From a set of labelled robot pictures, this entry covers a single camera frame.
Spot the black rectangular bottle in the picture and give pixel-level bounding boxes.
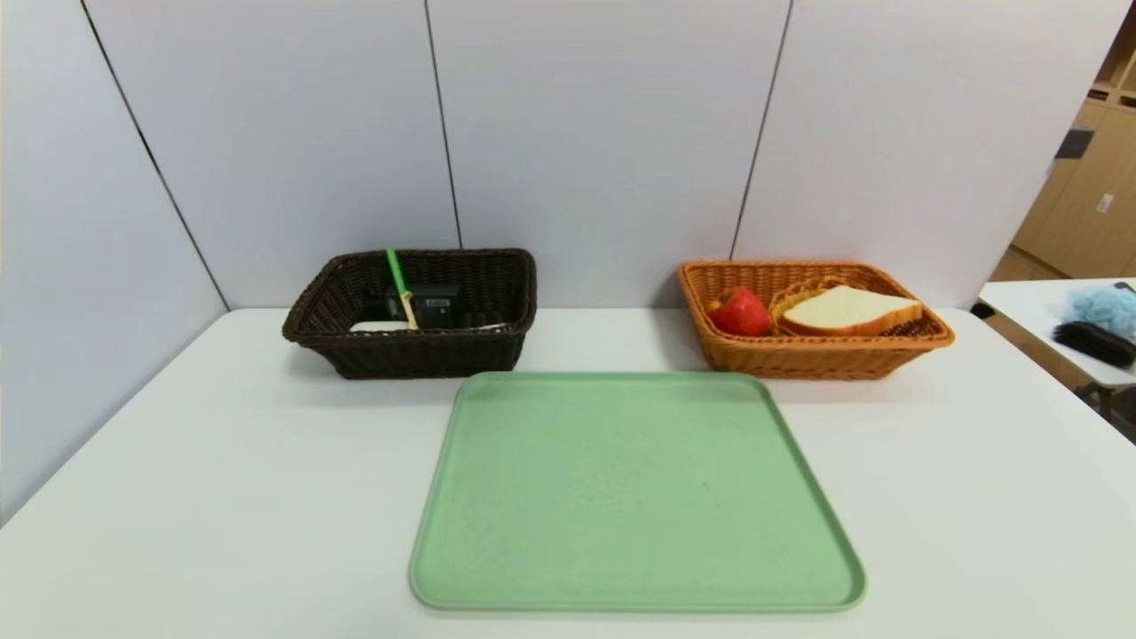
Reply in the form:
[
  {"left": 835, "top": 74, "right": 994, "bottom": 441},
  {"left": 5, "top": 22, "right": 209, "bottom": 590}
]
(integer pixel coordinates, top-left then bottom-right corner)
[{"left": 383, "top": 283, "right": 461, "bottom": 329}]

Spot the yellow pasta spoon green handle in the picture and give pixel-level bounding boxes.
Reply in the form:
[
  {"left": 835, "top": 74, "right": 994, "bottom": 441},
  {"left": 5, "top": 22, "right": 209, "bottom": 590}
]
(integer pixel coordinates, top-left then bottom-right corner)
[{"left": 384, "top": 247, "right": 421, "bottom": 331}]

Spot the red apple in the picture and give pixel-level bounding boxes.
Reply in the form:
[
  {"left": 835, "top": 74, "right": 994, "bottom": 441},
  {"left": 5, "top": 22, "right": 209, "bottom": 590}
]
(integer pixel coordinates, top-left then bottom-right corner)
[{"left": 706, "top": 286, "right": 773, "bottom": 337}]

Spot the small yellow wicker bread basket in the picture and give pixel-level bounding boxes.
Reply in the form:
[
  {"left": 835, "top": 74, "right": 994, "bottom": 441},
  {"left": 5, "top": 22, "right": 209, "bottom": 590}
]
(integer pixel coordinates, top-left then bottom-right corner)
[{"left": 769, "top": 277, "right": 927, "bottom": 338}]

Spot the white bread slice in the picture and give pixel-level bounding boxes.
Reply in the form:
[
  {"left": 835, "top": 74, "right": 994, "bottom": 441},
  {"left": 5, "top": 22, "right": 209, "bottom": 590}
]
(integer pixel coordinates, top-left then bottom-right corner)
[{"left": 783, "top": 285, "right": 925, "bottom": 337}]

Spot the dark brown wicker basket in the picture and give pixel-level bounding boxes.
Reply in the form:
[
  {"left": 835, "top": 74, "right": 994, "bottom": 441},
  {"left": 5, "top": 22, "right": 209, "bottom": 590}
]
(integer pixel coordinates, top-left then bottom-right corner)
[{"left": 282, "top": 248, "right": 539, "bottom": 381}]

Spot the orange wicker basket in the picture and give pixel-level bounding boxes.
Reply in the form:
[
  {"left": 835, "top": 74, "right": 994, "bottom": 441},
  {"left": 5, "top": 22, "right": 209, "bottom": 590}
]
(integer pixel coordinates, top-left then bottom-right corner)
[{"left": 679, "top": 259, "right": 957, "bottom": 381}]

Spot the light green plastic tray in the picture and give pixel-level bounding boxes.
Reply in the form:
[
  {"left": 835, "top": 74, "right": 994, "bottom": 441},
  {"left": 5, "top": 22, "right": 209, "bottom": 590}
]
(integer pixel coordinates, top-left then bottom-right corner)
[{"left": 408, "top": 371, "right": 868, "bottom": 613}]

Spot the white side table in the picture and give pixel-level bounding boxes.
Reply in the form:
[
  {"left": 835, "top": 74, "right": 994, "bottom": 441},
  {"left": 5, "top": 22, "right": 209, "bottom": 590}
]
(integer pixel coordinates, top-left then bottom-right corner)
[{"left": 979, "top": 278, "right": 1136, "bottom": 391}]

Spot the wooden cabinet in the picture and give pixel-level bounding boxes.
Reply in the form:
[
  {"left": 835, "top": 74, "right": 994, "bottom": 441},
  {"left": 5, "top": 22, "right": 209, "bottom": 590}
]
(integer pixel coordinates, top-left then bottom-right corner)
[{"left": 990, "top": 9, "right": 1136, "bottom": 282}]

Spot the black brush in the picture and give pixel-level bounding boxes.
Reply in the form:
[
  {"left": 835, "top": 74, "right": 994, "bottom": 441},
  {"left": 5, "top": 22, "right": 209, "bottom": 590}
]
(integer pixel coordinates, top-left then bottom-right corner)
[{"left": 1053, "top": 321, "right": 1136, "bottom": 368}]

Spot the blue fluffy cloth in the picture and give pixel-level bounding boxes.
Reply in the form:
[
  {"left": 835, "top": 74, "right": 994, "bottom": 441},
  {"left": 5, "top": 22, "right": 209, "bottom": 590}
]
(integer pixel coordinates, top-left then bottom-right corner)
[{"left": 1065, "top": 285, "right": 1136, "bottom": 341}]

